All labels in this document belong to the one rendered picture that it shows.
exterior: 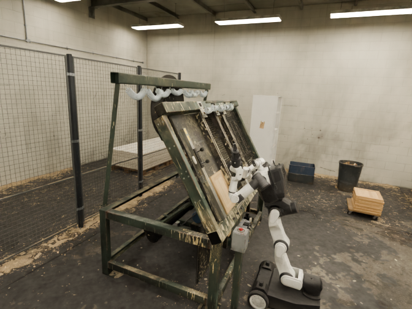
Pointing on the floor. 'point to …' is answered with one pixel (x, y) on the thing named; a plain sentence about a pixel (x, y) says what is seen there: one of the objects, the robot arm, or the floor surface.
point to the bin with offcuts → (349, 175)
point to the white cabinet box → (265, 125)
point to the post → (236, 280)
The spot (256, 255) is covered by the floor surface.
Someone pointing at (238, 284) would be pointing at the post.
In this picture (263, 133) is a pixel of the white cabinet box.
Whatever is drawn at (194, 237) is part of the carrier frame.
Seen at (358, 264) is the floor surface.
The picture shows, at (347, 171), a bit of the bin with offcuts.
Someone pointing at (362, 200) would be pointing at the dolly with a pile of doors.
